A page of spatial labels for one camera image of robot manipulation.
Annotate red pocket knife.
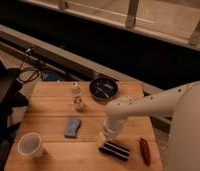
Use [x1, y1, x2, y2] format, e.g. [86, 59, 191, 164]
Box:
[140, 138, 151, 166]

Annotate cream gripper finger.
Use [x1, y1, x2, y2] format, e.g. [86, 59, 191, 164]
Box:
[97, 132, 107, 146]

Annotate black round bowl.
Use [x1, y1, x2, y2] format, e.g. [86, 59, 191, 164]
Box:
[89, 77, 118, 101]

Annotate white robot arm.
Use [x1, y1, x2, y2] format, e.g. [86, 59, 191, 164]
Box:
[97, 84, 193, 154]

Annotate small clear plastic bottle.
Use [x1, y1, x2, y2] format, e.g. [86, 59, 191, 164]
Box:
[71, 82, 84, 111]

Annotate black equipment at left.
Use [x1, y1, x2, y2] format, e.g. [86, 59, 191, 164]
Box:
[0, 60, 28, 171]

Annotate black cables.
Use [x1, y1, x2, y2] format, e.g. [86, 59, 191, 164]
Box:
[15, 46, 47, 85]

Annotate black white striped eraser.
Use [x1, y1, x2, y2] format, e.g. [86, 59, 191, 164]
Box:
[99, 141, 130, 161]

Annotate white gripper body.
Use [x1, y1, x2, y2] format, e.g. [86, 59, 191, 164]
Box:
[102, 118, 126, 139]

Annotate blue sponge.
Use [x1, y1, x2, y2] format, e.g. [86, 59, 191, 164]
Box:
[64, 117, 81, 138]

